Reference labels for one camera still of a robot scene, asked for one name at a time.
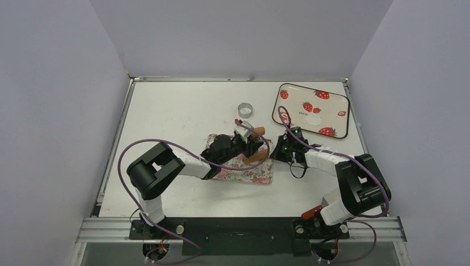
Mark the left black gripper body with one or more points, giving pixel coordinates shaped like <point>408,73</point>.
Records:
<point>238,147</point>

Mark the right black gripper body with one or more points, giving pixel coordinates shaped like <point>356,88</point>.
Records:
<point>283,147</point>

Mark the floral pattern tray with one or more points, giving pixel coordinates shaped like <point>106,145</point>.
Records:
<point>260,175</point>

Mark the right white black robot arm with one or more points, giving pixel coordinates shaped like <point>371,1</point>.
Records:
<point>361,185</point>

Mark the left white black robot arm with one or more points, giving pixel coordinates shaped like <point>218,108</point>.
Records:
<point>156,169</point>

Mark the flat round dumpling wrapper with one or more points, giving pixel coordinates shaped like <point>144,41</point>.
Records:
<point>314,119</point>

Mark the strawberry pattern tray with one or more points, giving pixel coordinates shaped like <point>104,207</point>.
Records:
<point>295,102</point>

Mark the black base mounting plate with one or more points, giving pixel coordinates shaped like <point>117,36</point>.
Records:
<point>254,236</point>

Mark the aluminium front rail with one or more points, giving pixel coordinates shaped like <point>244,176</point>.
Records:
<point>117,230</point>

